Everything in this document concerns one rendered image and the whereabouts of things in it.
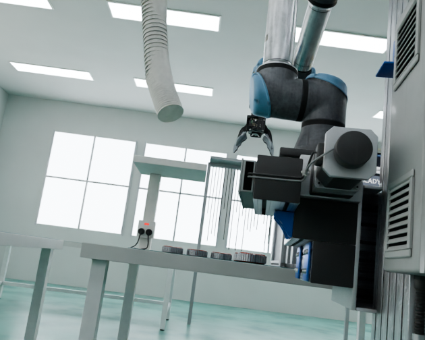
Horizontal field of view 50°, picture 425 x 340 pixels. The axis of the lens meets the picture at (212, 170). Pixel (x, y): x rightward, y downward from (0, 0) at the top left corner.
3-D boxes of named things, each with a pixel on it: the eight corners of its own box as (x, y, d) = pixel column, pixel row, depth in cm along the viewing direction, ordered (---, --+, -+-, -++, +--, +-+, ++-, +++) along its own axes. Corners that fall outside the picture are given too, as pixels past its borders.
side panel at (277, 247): (286, 268, 203) (292, 197, 209) (279, 267, 203) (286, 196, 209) (275, 267, 230) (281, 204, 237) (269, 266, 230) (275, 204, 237)
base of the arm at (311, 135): (355, 157, 113) (357, 119, 115) (293, 151, 115) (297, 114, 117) (343, 169, 127) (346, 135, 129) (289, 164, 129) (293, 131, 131)
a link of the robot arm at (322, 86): (352, 122, 117) (355, 73, 120) (301, 115, 117) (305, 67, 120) (338, 134, 129) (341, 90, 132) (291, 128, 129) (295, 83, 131)
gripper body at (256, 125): (244, 129, 169) (248, 99, 172) (245, 136, 178) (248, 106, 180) (265, 131, 168) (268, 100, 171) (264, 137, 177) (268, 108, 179)
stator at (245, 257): (270, 265, 172) (271, 255, 172) (242, 262, 169) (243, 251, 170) (260, 264, 182) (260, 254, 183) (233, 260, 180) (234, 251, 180)
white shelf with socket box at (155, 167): (195, 256, 217) (207, 164, 225) (118, 247, 216) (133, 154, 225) (195, 257, 251) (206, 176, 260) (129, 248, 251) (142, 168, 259)
